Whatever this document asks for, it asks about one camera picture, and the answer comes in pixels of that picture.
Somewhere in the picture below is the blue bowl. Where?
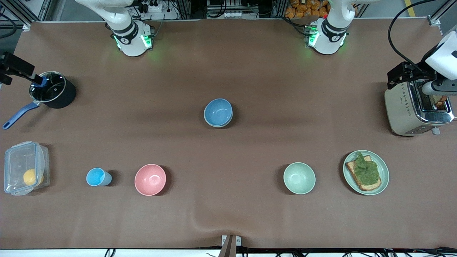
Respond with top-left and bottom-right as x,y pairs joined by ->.
204,99 -> 233,126

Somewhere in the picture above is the pale green bowl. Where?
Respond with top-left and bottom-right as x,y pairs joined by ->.
283,162 -> 316,195
204,115 -> 233,129

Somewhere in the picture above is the pink bowl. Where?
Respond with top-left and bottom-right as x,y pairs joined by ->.
135,164 -> 167,196

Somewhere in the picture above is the glass lid blue knob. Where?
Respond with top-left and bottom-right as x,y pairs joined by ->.
29,71 -> 67,103

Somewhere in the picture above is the silver beige toaster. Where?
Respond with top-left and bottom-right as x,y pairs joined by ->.
385,79 -> 455,136

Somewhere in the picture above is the clear plastic lidded container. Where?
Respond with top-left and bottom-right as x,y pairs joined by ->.
4,141 -> 50,196

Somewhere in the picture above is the pale green plate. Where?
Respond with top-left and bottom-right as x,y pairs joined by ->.
343,150 -> 390,196

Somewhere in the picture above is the green lettuce leaf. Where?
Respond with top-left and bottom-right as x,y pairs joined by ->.
353,152 -> 380,185

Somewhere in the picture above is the yellow round fruit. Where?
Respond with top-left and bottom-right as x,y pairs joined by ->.
23,168 -> 44,186

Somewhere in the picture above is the toasted bread slice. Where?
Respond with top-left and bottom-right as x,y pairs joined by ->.
345,155 -> 382,191

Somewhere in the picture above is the light blue cup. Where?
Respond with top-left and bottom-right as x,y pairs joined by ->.
86,168 -> 112,187

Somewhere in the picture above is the bag of orange snacks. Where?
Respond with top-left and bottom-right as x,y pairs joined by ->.
285,0 -> 330,19

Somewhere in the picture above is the brown table cover mat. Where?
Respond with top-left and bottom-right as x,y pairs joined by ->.
0,18 -> 457,250

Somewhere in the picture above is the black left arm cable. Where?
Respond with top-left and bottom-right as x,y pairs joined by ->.
388,0 -> 440,66

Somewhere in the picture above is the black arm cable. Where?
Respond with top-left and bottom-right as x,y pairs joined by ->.
0,12 -> 17,39
388,0 -> 440,66

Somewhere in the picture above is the black pot blue handle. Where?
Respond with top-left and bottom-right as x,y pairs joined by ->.
2,71 -> 76,130

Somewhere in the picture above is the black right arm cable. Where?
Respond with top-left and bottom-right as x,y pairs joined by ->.
0,12 -> 17,39

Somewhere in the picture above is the metal table clamp bracket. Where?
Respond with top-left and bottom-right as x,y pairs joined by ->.
219,235 -> 242,257

